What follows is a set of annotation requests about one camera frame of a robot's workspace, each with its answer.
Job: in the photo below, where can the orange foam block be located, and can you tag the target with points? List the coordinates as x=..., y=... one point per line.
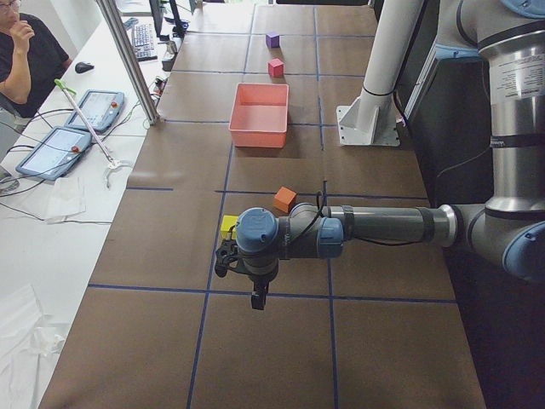
x=284, y=199

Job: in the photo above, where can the purple foam block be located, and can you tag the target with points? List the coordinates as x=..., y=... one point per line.
x=273, y=40

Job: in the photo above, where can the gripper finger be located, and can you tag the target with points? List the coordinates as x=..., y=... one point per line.
x=255, y=300
x=263, y=294

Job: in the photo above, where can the seated person black shirt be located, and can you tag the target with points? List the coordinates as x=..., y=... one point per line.
x=31, y=59

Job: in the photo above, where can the yellow foam block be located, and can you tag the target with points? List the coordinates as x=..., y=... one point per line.
x=228, y=226

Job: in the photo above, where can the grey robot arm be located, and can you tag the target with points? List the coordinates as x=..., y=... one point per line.
x=507, y=229

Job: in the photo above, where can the teach pendant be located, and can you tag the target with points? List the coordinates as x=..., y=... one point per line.
x=55, y=154
x=101, y=108

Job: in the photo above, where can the red foam block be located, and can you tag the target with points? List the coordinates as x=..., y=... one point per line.
x=275, y=68

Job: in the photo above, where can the pink plastic bin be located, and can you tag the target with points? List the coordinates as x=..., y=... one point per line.
x=260, y=115

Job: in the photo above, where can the black computer mouse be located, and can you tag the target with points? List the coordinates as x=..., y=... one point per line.
x=82, y=67

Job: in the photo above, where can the aluminium frame post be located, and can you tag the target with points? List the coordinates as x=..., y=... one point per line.
x=111, y=16

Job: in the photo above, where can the black monitor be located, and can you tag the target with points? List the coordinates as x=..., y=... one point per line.
x=159, y=10

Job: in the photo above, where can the reacher grabber tool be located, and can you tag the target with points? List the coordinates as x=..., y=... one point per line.
x=113, y=164

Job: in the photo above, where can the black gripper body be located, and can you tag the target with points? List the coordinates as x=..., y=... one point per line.
x=259, y=281

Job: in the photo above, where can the far teach pendant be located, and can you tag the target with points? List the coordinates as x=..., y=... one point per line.
x=101, y=108

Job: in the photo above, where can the white camera post mount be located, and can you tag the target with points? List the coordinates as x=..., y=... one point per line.
x=371, y=119

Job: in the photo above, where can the near teach pendant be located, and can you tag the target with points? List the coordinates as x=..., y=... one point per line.
x=55, y=154

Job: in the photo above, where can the black keyboard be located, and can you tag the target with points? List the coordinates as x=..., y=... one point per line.
x=143, y=42

